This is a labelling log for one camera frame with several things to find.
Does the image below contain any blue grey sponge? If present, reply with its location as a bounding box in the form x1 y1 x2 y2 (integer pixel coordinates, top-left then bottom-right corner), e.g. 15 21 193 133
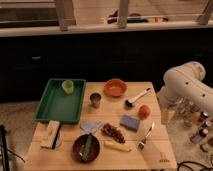
120 115 140 132

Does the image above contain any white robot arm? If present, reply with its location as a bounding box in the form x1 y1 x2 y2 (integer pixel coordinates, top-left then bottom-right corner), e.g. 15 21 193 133
157 61 213 125

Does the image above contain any small metal cup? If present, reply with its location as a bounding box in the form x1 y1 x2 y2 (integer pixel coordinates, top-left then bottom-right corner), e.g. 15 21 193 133
90 93 101 108

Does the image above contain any light green plastic cup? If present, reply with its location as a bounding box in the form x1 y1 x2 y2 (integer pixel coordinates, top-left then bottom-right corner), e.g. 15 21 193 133
62 80 74 94

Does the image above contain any orange bowl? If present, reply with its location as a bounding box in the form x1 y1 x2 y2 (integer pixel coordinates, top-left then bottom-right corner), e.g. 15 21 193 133
104 78 127 97

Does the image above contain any brown grape bunch toy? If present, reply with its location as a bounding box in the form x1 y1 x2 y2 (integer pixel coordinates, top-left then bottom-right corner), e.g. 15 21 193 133
101 123 125 144

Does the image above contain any grey folded cloth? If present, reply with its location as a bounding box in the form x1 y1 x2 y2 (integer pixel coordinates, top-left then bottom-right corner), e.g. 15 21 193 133
80 121 102 134

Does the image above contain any orange ball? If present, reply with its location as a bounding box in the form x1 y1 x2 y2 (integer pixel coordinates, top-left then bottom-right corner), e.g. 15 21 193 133
138 105 151 120

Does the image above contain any green plastic tray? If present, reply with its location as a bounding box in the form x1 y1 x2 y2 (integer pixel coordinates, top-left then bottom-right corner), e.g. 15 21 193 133
35 79 86 124

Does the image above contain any dark brown bowl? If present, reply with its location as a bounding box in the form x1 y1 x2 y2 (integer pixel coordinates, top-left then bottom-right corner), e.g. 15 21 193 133
72 134 100 163

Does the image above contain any metal fork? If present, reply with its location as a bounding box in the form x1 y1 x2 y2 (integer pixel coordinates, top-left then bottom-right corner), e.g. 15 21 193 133
138 122 155 150

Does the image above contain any green cucumber toy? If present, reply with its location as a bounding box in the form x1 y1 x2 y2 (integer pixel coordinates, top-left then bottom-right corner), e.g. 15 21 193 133
82 134 92 161

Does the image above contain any black stand left edge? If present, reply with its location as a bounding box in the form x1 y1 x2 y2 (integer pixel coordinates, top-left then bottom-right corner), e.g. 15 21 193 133
0 125 10 171

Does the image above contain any black cable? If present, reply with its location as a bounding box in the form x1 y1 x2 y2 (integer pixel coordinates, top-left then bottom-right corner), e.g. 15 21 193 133
176 160 210 171

